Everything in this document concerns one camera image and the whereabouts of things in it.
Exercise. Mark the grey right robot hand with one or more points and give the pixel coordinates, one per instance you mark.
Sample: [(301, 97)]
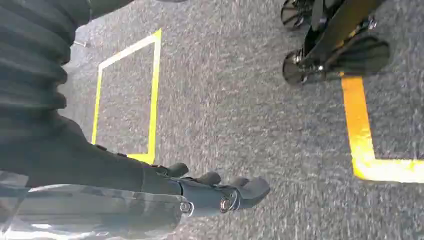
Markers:
[(66, 165)]

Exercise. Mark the thin yellow floor tape outline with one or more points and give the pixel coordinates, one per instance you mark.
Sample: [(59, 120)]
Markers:
[(153, 99)]

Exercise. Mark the ribbed grey right arm sleeve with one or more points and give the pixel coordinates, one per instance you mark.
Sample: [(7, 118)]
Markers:
[(30, 49)]

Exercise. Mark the wide orange-yellow floor tape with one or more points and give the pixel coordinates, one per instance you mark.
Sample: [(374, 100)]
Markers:
[(359, 132)]

